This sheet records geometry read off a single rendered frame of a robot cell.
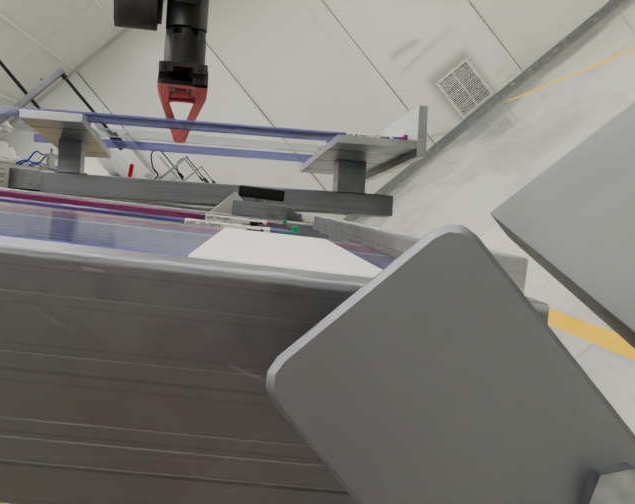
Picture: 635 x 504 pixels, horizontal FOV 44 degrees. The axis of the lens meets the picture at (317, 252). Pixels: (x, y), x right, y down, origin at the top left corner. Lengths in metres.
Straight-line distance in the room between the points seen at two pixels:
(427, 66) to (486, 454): 8.44
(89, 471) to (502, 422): 0.10
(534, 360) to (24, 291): 0.12
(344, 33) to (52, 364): 8.34
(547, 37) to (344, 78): 2.19
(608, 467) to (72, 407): 0.12
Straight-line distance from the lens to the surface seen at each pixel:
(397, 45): 8.56
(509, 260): 0.22
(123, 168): 5.22
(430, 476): 0.16
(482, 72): 8.71
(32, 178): 2.03
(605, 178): 0.78
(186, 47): 1.13
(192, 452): 0.20
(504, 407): 0.16
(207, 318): 0.19
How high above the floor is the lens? 0.78
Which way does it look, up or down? 5 degrees down
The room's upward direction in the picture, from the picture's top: 39 degrees counter-clockwise
